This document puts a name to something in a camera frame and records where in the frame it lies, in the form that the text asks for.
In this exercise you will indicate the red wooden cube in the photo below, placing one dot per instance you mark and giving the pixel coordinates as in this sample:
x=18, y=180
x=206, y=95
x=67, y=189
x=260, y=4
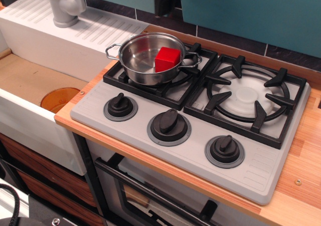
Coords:
x=166, y=59

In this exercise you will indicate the stainless steel pan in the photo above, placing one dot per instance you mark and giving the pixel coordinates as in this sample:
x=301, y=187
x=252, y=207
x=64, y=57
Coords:
x=137, y=55

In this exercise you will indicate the black left stove knob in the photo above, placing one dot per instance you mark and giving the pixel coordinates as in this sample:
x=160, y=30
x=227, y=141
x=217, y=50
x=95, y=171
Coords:
x=120, y=108

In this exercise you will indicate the black stove knob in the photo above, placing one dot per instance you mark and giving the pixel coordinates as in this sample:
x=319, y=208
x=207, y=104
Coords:
x=224, y=152
x=169, y=128
x=120, y=108

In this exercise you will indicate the black middle stove knob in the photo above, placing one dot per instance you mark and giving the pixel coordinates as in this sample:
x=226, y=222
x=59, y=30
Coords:
x=169, y=128

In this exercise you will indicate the black right stove knob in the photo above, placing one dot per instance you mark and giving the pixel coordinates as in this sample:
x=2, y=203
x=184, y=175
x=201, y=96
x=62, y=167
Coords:
x=224, y=152

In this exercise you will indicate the grey toy stove top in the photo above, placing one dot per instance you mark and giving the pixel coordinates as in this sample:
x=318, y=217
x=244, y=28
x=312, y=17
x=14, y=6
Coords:
x=255, y=178

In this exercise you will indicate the grey toy faucet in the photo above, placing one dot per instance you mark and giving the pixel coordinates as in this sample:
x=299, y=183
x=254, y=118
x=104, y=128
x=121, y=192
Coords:
x=66, y=12

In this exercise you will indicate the black left burner grate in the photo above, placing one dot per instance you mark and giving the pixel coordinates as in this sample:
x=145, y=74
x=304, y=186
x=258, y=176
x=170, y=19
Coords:
x=173, y=94

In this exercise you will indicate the black burner grate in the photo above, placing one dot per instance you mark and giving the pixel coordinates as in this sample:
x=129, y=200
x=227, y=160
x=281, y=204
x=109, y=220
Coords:
x=173, y=94
x=254, y=101

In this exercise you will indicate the white toy sink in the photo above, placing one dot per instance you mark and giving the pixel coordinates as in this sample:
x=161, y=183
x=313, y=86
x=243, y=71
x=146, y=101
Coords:
x=37, y=57

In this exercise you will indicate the orange plastic plate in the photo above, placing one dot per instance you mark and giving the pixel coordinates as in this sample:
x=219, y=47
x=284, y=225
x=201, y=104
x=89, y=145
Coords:
x=57, y=99

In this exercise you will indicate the black right burner grate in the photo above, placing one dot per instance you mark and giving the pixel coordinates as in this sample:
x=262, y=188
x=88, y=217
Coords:
x=254, y=101

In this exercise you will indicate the toy oven door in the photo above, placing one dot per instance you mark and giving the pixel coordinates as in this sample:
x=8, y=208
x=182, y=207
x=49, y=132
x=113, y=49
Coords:
x=149, y=212

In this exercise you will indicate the wooden drawer front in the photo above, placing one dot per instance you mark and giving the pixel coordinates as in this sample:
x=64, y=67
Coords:
x=51, y=182

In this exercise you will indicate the black oven door handle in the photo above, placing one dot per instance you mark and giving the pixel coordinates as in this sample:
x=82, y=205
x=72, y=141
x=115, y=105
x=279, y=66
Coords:
x=111, y=167

